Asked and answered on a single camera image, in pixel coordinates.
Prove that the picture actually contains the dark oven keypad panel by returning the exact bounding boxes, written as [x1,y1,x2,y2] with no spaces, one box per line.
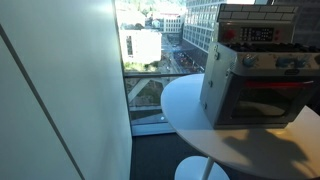
[239,26,275,43]

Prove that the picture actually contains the beige distant building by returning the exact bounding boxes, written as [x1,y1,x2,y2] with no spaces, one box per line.
[151,12,185,34]

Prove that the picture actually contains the black stovetop burner grates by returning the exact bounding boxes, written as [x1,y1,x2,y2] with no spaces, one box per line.
[226,42,320,54]

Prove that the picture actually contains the toy oven door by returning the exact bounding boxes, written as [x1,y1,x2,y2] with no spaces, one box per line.
[218,73,316,127]

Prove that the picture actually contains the grey toy oven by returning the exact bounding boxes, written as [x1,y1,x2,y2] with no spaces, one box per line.
[199,3,320,130]

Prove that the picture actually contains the white table pedestal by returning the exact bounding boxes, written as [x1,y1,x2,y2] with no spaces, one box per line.
[174,155,230,180]

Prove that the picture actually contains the white low building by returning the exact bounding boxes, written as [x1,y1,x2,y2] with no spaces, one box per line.
[118,28,163,65]

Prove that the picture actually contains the large blue ridged oven knob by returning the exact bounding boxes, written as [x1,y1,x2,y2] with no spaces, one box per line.
[277,55,309,70]

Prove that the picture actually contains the small blue oven knob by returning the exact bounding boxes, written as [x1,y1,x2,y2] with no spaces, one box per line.
[242,54,259,68]

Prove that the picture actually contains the glass high-rise building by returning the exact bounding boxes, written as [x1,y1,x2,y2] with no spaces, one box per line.
[181,0,228,69]

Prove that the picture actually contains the red oven door handle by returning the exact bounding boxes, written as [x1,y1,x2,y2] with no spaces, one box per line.
[244,80,315,90]

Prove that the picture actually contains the window railing bar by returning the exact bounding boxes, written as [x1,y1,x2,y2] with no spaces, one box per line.
[123,72,201,79]

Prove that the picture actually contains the oval oven logo badge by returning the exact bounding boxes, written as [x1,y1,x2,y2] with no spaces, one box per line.
[284,68,301,76]

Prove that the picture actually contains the red round oven button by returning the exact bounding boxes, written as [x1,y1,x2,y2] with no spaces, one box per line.
[223,28,237,42]

